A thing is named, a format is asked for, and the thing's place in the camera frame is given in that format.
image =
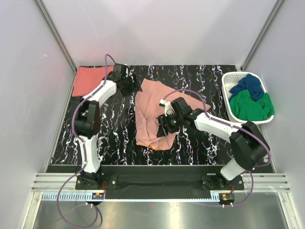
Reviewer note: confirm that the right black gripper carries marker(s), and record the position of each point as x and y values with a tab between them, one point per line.
163	120

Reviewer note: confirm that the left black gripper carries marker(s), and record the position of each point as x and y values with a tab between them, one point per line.
134	86

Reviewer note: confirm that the pink t shirt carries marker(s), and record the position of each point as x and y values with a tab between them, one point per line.
147	110

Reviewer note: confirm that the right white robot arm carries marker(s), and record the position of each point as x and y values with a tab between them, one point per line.
247	142

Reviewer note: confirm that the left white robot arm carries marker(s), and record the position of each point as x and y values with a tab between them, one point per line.
86	117

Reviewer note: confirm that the folded red t shirt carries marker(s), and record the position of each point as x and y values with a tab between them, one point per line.
87	79

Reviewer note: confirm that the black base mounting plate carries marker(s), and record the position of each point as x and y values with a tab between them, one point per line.
164	179

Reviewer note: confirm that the green t shirt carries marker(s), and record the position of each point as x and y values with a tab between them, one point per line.
245	108

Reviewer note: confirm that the white plastic laundry basket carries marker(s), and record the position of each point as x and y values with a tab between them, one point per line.
231	79

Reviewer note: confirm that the blue t shirt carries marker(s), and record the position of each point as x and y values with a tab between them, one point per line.
250	83

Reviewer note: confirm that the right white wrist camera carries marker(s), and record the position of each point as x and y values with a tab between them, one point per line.
166	105

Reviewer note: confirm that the white slotted cable duct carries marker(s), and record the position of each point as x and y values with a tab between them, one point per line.
200	196

